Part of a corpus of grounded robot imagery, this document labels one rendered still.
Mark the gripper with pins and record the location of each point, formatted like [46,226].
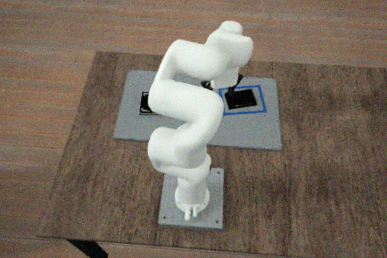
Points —
[230,78]

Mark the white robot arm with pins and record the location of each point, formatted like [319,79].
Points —
[186,156]

